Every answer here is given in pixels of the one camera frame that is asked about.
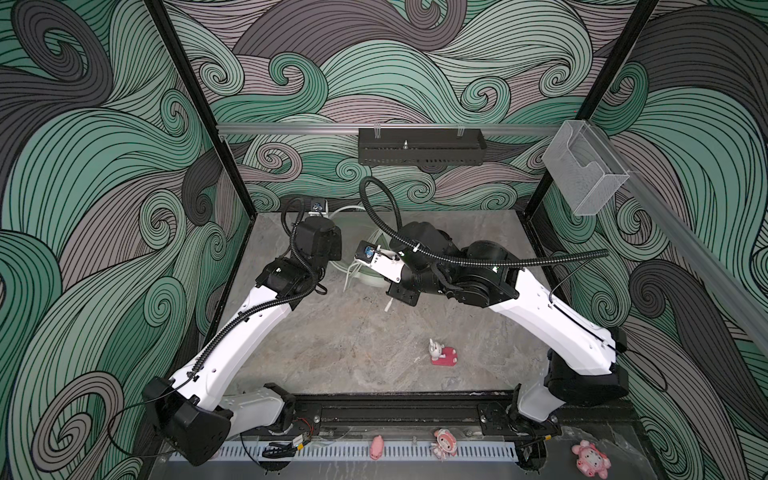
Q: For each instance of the white slotted cable duct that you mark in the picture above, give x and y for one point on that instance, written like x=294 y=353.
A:
x=360 y=451

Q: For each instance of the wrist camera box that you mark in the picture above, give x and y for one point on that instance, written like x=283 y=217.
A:
x=318 y=207
x=386 y=263

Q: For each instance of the mint green headphones with cable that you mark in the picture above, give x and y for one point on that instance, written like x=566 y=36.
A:
x=356 y=270

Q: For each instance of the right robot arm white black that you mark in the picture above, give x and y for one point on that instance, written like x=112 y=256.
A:
x=583 y=367

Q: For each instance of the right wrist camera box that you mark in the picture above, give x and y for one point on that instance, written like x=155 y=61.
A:
x=386 y=263

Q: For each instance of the black perforated wall tray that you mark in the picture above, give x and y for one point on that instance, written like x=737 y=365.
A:
x=423 y=148

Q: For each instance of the pink pig plush toy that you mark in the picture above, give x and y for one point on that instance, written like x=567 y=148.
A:
x=590 y=461

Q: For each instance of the clear plastic wall bin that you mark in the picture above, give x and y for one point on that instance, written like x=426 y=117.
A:
x=585 y=166

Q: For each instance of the pink white doll toy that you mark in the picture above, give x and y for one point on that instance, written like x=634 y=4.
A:
x=445 y=444

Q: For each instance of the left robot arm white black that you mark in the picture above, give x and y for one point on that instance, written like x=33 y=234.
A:
x=191 y=409

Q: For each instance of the aluminium wall rail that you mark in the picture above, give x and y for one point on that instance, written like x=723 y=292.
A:
x=306 y=128

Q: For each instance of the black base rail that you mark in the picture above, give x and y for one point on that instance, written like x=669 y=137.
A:
x=439 y=409

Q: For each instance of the pink toy on table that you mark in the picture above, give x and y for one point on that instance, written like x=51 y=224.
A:
x=438 y=354

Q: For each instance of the small pink figure toy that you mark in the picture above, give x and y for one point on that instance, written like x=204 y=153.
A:
x=376 y=449

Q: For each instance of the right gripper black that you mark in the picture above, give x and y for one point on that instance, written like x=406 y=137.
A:
x=406 y=290

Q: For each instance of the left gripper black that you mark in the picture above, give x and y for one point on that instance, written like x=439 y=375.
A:
x=334 y=246

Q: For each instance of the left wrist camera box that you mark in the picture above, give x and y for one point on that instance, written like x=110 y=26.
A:
x=318 y=207

